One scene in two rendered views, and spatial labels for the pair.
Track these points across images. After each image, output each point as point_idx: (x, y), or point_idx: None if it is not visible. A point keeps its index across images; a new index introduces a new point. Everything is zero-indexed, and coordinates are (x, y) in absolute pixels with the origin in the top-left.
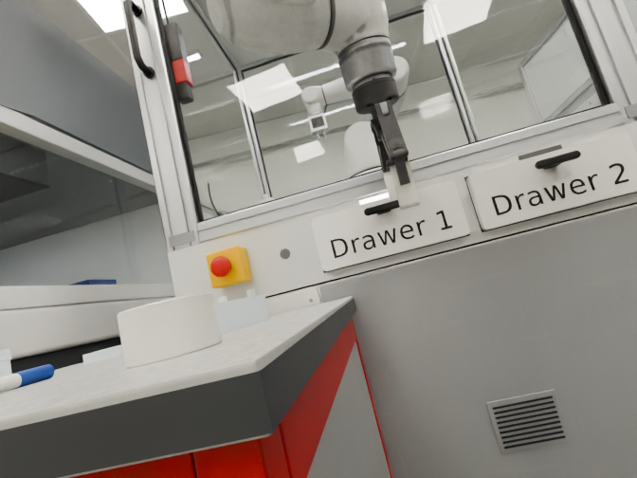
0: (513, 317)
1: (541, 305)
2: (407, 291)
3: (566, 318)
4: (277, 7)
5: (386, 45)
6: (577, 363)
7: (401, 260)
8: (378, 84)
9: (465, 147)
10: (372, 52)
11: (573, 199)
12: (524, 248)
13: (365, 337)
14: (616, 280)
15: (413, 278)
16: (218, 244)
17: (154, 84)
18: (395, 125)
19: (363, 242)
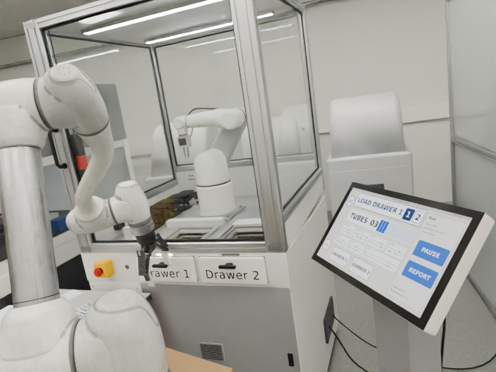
0: (211, 315)
1: (222, 314)
2: (173, 294)
3: (230, 321)
4: (89, 229)
5: (143, 225)
6: (232, 338)
7: (171, 283)
8: (141, 239)
9: (200, 243)
10: (136, 229)
11: (237, 280)
12: (218, 291)
13: (156, 307)
14: (251, 313)
15: (176, 291)
16: (100, 255)
17: (68, 173)
18: (142, 263)
19: (155, 273)
